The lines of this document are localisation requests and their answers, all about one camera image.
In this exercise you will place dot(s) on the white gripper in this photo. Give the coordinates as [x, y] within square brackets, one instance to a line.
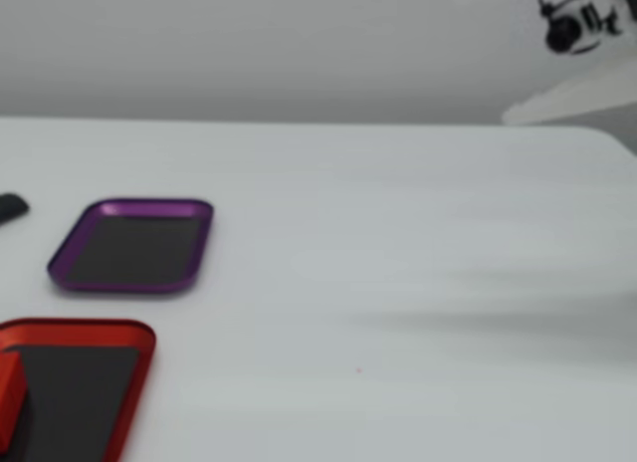
[579, 115]

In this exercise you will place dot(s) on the red textured block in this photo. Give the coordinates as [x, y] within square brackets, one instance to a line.
[10, 397]

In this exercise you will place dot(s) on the purple dish with black mat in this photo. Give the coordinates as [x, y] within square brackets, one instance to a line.
[132, 248]

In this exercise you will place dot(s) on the red dish with black mat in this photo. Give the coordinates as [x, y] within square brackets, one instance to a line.
[84, 382]

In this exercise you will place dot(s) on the black rounded object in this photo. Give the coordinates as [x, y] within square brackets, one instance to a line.
[11, 207]

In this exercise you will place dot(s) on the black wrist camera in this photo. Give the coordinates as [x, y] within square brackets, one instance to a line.
[565, 34]

